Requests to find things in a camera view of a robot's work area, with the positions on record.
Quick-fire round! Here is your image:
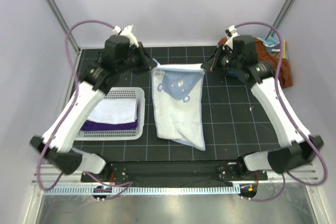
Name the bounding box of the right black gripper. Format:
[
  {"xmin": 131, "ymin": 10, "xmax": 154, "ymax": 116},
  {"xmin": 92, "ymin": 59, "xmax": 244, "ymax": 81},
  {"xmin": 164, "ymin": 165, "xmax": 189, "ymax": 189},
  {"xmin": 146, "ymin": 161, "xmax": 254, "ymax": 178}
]
[{"xmin": 202, "ymin": 45, "xmax": 242, "ymax": 76}]

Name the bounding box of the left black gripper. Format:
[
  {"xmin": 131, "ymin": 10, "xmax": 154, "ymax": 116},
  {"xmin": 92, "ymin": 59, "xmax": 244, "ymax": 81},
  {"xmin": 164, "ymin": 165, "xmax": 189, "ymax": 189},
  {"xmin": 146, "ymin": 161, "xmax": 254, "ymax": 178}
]
[{"xmin": 118, "ymin": 42, "xmax": 158, "ymax": 77}]

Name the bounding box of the white plastic mesh basket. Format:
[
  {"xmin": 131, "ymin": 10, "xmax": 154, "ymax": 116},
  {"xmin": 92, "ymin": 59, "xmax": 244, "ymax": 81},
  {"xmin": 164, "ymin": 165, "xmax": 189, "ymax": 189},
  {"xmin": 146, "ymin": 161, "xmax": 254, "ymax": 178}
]
[{"xmin": 75, "ymin": 87, "xmax": 145, "ymax": 141}]

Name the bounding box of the light blue towel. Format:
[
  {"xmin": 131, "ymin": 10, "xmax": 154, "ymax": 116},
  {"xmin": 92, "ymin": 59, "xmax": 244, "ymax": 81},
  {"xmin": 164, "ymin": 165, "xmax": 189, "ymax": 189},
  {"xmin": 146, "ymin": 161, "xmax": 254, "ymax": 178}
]
[{"xmin": 151, "ymin": 63, "xmax": 205, "ymax": 151}]

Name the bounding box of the white towel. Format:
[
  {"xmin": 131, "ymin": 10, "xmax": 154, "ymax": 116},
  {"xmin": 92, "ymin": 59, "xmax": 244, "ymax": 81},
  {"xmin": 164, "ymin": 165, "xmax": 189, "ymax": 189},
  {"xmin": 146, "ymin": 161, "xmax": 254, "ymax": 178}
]
[{"xmin": 87, "ymin": 98, "xmax": 138, "ymax": 124}]

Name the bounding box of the purple towel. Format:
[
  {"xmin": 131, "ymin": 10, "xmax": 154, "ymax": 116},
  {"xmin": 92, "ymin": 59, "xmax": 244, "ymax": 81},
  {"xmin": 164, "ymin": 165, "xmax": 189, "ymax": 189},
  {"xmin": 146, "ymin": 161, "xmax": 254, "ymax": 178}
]
[{"xmin": 80, "ymin": 120, "xmax": 138, "ymax": 131}]

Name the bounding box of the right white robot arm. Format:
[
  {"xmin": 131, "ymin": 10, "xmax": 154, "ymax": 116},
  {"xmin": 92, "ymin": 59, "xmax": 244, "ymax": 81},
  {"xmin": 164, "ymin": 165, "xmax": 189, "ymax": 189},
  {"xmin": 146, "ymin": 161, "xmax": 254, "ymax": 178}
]
[{"xmin": 201, "ymin": 35, "xmax": 323, "ymax": 180}]

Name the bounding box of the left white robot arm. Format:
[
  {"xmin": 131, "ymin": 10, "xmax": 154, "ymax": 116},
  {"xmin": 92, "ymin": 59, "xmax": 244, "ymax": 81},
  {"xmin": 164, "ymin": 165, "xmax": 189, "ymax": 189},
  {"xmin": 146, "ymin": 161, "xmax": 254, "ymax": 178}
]
[{"xmin": 30, "ymin": 32, "xmax": 157, "ymax": 182}]

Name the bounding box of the blue plastic tub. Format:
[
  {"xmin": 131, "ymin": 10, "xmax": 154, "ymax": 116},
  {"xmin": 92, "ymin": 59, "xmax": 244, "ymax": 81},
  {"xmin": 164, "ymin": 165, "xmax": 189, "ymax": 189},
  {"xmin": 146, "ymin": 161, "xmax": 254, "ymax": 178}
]
[{"xmin": 227, "ymin": 71, "xmax": 238, "ymax": 78}]

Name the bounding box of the colourful patterned towel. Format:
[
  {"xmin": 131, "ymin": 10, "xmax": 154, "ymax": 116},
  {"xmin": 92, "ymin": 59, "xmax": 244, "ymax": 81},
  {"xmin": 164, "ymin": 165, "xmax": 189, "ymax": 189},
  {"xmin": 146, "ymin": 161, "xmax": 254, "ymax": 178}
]
[{"xmin": 260, "ymin": 36, "xmax": 280, "ymax": 53}]

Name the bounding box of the yellow patterned cloth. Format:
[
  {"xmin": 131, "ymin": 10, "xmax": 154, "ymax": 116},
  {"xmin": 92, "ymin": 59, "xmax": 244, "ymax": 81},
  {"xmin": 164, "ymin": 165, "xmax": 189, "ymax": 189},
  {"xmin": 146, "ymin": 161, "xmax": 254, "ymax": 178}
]
[{"xmin": 271, "ymin": 40, "xmax": 288, "ymax": 60}]

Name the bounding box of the brown towel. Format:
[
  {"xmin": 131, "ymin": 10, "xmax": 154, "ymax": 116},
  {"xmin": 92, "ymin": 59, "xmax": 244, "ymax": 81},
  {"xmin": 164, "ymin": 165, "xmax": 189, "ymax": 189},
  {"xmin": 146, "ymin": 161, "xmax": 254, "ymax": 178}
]
[{"xmin": 217, "ymin": 37, "xmax": 293, "ymax": 88}]

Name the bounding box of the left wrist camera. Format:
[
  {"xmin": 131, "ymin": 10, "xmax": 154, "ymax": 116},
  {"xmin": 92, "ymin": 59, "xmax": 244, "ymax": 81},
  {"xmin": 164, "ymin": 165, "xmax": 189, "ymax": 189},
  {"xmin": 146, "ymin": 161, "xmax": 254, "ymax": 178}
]
[{"xmin": 118, "ymin": 25, "xmax": 139, "ymax": 48}]

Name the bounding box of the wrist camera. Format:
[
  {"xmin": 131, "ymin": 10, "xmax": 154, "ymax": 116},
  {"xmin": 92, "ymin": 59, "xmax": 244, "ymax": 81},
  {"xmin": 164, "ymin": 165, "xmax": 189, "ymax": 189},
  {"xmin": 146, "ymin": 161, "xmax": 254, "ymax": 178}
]
[
  {"xmin": 118, "ymin": 25, "xmax": 139, "ymax": 48},
  {"xmin": 223, "ymin": 25, "xmax": 239, "ymax": 50}
]

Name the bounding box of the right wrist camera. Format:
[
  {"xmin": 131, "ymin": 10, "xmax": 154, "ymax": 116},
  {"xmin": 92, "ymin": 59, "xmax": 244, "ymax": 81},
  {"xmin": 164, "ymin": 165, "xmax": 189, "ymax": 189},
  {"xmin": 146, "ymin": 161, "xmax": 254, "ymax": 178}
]
[{"xmin": 223, "ymin": 25, "xmax": 239, "ymax": 50}]

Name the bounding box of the left aluminium corner post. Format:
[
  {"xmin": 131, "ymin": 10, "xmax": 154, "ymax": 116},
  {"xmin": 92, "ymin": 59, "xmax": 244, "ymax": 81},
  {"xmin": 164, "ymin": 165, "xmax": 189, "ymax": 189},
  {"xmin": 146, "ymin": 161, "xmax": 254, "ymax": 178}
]
[{"xmin": 29, "ymin": 0, "xmax": 81, "ymax": 53}]

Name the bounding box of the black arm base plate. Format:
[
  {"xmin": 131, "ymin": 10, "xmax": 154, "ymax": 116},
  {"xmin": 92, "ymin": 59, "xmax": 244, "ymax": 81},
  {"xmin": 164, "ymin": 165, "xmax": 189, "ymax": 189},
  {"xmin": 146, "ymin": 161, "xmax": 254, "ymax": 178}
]
[{"xmin": 94, "ymin": 160, "xmax": 268, "ymax": 183}]

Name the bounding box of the white slotted cable duct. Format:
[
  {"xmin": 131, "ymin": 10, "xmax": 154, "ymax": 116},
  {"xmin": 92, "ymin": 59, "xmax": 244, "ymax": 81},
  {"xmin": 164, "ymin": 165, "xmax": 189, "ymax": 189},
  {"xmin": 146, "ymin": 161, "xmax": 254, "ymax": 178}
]
[{"xmin": 45, "ymin": 184, "xmax": 240, "ymax": 196}]

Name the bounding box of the aluminium front rail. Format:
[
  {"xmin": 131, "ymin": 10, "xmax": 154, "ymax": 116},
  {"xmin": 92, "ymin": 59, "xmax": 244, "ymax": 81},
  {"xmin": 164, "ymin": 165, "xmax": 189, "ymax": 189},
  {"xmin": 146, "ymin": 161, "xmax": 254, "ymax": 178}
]
[{"xmin": 40, "ymin": 164, "xmax": 318, "ymax": 187}]

